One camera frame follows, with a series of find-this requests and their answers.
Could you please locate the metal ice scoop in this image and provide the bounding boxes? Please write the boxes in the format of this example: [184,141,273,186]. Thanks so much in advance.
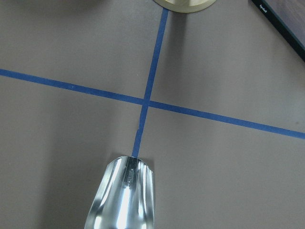
[84,156,155,229]

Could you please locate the wooden mug tree stand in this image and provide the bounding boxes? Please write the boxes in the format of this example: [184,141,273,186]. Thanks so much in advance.
[154,0,216,13]

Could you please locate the black tray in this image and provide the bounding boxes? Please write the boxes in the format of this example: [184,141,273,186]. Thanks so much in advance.
[252,0,305,60]

